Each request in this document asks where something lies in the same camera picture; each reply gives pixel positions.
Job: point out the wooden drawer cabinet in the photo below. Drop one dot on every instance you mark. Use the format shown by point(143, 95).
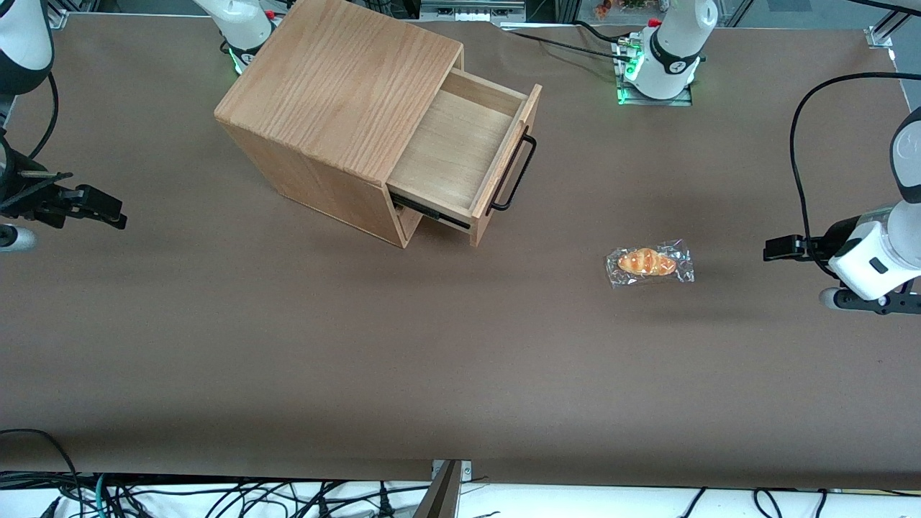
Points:
point(338, 86)

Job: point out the aluminium frame profile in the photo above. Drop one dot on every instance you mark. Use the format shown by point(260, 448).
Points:
point(881, 36)
point(57, 18)

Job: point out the table cover sheet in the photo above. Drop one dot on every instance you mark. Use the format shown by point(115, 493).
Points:
point(504, 360)

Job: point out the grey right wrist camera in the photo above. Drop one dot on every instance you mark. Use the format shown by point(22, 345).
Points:
point(16, 239)

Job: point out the orange toy food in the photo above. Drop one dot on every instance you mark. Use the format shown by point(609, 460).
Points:
point(603, 8)

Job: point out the wooden drawer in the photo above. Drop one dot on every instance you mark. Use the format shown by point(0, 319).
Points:
point(460, 144)

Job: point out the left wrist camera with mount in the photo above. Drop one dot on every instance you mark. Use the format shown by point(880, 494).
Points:
point(863, 302)

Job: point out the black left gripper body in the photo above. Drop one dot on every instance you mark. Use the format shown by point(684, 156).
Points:
point(835, 237)

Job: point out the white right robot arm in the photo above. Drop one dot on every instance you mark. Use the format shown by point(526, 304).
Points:
point(21, 36)

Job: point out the small metal edge bracket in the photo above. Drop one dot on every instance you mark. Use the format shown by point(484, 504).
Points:
point(466, 471)

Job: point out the bread roll in clear wrapper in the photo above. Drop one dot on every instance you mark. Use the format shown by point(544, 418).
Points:
point(646, 262)

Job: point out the grey power strip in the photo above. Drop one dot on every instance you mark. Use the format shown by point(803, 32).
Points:
point(468, 11)

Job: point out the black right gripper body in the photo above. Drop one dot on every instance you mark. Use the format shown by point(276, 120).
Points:
point(27, 196)

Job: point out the brown slanted bar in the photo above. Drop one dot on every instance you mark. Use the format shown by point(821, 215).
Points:
point(439, 500)

